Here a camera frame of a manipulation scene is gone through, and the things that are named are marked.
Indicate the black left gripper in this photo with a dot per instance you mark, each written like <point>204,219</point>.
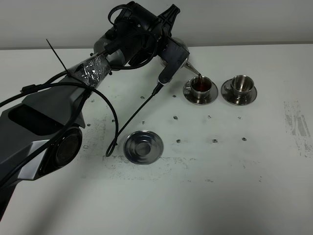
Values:
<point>137,35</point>

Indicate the right stainless steel teacup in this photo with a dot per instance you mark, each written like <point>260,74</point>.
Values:
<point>240,85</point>

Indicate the left stainless steel saucer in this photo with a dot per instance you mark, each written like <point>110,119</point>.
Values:
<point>209,99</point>

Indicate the right stainless steel saucer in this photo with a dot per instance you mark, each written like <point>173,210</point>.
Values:
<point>236,99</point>

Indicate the stainless steel teacup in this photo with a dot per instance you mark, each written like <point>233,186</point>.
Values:
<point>199,87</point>
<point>240,85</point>

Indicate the stainless steel teapot saucer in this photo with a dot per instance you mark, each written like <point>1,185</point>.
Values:
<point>143,147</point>

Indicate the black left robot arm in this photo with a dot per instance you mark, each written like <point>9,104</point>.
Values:
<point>43,133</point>

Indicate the left stainless steel teacup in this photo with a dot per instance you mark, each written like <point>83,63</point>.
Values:
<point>199,87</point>

